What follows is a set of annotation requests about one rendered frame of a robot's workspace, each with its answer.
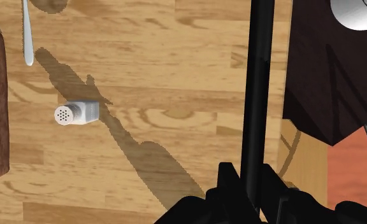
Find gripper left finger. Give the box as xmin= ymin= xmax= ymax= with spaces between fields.
xmin=154 ymin=162 xmax=262 ymax=224

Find white salt shaker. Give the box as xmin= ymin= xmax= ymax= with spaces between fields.
xmin=54 ymin=100 xmax=101 ymax=127

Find silver spoon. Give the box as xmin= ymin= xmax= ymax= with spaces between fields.
xmin=22 ymin=0 xmax=35 ymax=67

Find long black rod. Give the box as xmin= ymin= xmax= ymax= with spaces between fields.
xmin=240 ymin=0 xmax=276 ymax=216

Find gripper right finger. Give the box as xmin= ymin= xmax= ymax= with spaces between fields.
xmin=259 ymin=164 xmax=367 ymax=224

